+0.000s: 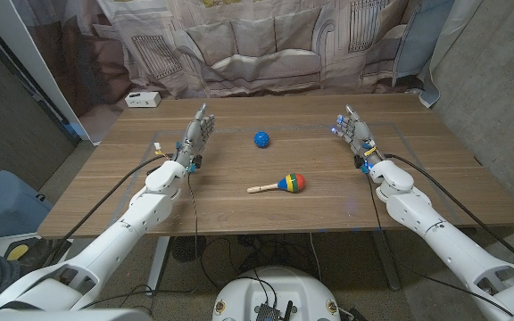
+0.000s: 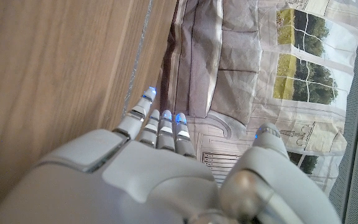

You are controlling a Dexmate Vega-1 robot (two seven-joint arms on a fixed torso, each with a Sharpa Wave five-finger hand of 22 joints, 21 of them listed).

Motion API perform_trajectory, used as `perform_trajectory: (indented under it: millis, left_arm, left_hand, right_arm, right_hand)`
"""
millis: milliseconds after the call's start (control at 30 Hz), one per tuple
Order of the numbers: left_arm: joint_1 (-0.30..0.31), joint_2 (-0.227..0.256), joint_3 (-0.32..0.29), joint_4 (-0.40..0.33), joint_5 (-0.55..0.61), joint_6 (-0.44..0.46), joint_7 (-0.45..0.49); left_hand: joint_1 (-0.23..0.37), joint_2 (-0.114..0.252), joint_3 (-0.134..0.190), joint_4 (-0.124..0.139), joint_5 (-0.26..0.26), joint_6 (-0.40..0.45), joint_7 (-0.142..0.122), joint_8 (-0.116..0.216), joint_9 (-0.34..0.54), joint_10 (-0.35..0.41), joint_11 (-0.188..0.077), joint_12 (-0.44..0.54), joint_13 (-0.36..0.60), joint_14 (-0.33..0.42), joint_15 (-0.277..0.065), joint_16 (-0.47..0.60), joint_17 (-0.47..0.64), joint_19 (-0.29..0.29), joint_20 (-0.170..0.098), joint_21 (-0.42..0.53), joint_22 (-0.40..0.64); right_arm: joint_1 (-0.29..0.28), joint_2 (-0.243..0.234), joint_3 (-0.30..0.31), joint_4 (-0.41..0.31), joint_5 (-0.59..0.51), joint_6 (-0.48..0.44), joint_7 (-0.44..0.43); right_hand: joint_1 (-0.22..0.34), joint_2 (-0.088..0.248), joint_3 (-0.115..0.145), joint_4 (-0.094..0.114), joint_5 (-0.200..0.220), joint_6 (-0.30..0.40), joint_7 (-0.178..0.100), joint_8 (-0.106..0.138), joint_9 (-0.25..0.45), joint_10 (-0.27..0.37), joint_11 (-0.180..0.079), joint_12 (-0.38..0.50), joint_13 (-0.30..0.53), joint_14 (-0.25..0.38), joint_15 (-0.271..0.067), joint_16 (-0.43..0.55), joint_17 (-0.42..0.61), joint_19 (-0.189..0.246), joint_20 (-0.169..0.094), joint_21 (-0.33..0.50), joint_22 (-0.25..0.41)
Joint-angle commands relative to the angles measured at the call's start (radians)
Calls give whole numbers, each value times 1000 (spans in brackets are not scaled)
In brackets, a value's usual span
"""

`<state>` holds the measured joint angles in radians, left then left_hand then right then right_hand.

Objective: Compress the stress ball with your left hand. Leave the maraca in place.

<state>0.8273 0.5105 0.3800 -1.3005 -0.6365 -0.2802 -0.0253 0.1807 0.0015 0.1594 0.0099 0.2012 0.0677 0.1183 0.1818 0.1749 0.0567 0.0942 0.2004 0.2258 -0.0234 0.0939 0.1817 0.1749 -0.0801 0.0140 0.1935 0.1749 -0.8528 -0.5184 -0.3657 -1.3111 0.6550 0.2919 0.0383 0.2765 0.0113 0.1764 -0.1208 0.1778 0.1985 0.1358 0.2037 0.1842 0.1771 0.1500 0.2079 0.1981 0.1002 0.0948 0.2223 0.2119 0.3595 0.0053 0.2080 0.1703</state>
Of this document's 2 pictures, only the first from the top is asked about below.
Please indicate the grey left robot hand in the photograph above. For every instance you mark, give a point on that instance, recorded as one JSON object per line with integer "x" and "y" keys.
{"x": 192, "y": 138}

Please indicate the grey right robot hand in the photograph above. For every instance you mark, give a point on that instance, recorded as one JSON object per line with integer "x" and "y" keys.
{"x": 359, "y": 134}

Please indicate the blue spiky stress ball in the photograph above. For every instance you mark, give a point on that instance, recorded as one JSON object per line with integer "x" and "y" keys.
{"x": 262, "y": 139}

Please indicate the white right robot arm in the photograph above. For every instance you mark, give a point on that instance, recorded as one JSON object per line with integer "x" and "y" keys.
{"x": 417, "y": 209}

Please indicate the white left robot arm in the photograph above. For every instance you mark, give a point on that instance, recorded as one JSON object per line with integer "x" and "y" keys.
{"x": 150, "y": 209}

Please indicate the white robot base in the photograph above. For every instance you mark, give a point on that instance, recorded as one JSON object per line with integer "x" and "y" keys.
{"x": 279, "y": 290}

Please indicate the colourful striped wooden maraca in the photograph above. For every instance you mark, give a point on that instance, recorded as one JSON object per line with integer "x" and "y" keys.
{"x": 292, "y": 183}

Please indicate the white power strip box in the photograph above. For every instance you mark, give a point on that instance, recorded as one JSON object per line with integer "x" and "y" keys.
{"x": 143, "y": 99}

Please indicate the black round floor fan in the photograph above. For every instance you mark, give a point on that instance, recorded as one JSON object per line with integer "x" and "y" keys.
{"x": 188, "y": 248}

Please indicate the pale blue curtain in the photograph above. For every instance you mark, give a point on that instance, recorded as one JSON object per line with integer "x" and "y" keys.
{"x": 422, "y": 40}

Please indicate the printed sofa room backdrop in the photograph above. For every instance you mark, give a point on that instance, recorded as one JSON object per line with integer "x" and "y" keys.
{"x": 257, "y": 44}

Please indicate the metal table leg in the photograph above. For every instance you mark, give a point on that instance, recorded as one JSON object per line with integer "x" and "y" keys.
{"x": 158, "y": 263}
{"x": 386, "y": 263}

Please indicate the black antenna module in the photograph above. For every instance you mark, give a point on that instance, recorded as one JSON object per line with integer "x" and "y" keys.
{"x": 268, "y": 312}

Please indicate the black and yellow shoe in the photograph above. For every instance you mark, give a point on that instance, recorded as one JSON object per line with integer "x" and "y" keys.
{"x": 38, "y": 254}

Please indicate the blue plastic bin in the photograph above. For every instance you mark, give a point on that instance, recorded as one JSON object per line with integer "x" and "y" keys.
{"x": 2, "y": 205}

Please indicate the white partition panel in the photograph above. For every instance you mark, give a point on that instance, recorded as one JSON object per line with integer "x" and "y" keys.
{"x": 16, "y": 40}

